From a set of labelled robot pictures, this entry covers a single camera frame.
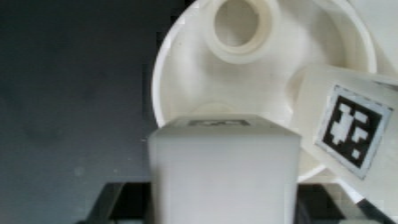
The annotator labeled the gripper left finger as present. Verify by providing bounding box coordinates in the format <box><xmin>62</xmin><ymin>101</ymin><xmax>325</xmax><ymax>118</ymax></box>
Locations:
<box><xmin>75</xmin><ymin>182</ymin><xmax>153</xmax><ymax>224</ymax></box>

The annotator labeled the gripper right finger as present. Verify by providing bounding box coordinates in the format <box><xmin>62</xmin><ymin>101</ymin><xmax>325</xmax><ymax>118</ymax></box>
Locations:
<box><xmin>295</xmin><ymin>183</ymin><xmax>375</xmax><ymax>224</ymax></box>

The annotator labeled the white stool leg with tag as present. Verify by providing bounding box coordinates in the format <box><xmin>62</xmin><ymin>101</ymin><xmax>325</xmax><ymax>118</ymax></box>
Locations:
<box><xmin>290</xmin><ymin>63</ymin><xmax>398</xmax><ymax>224</ymax></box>

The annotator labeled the white round stool seat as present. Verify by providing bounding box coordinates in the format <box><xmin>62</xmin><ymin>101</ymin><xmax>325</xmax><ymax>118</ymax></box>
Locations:
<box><xmin>153</xmin><ymin>0</ymin><xmax>379</xmax><ymax>180</ymax></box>

